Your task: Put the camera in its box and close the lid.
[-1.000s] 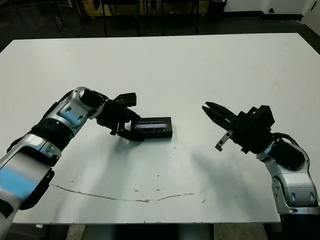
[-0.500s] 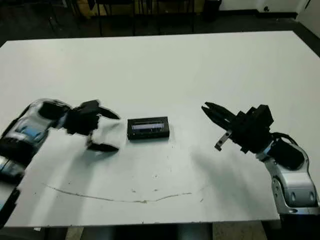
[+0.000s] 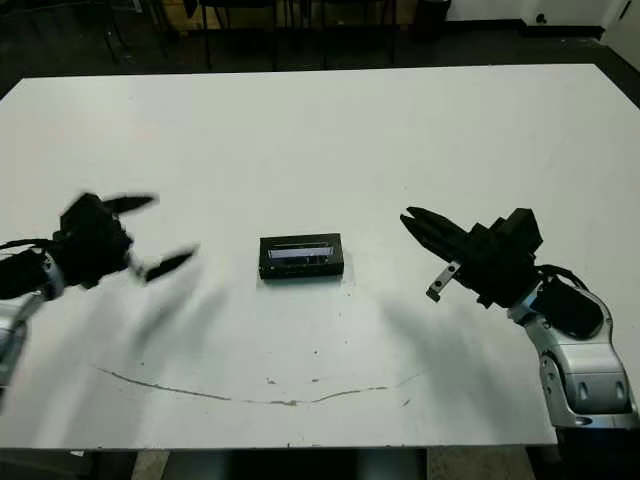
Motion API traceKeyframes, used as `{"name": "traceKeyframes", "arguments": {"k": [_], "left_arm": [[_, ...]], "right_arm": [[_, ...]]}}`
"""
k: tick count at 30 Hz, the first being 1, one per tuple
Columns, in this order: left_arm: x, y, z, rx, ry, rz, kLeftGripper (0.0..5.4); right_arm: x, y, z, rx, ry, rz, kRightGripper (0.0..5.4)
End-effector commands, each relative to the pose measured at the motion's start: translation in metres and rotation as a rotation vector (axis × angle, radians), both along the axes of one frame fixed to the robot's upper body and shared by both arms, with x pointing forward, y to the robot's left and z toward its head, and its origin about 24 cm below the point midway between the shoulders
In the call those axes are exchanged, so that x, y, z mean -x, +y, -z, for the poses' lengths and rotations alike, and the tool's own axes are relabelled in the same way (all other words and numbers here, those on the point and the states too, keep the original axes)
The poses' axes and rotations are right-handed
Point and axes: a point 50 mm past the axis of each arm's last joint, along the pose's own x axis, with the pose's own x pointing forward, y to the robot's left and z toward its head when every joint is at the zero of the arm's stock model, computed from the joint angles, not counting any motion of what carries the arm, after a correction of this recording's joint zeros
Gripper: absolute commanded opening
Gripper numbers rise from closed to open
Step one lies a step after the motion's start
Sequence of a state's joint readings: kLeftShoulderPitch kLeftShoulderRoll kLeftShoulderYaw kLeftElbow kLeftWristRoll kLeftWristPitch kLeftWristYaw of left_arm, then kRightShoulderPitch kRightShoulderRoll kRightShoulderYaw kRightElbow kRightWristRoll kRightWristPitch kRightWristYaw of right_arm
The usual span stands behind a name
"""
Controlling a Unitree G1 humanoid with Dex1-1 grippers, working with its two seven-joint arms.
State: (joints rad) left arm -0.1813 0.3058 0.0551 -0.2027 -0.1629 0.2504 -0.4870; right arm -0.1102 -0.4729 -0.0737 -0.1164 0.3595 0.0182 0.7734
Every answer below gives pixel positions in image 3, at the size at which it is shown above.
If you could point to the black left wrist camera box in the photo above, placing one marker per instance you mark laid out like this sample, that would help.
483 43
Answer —
82 207

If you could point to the black box lid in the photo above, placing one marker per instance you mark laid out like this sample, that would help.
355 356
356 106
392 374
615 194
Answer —
300 270

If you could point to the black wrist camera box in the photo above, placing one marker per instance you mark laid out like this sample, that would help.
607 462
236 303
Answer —
520 227
82 207

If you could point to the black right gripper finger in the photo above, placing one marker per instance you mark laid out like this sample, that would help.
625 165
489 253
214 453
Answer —
435 242
442 224

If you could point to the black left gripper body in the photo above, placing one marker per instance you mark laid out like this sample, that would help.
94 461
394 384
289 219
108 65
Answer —
92 250

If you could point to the black waste bin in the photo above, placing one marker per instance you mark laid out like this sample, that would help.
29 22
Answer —
432 20

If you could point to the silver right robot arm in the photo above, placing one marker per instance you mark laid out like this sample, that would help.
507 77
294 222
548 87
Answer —
585 370

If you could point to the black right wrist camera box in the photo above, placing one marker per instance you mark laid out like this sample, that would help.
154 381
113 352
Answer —
520 227

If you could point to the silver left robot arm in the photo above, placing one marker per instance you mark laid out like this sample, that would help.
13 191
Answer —
20 280

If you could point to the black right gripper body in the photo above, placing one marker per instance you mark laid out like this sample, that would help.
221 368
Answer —
500 275

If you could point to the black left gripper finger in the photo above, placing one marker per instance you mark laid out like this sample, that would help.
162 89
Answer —
127 204
167 262

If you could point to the small black wall knob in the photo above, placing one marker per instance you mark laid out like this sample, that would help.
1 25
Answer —
541 19

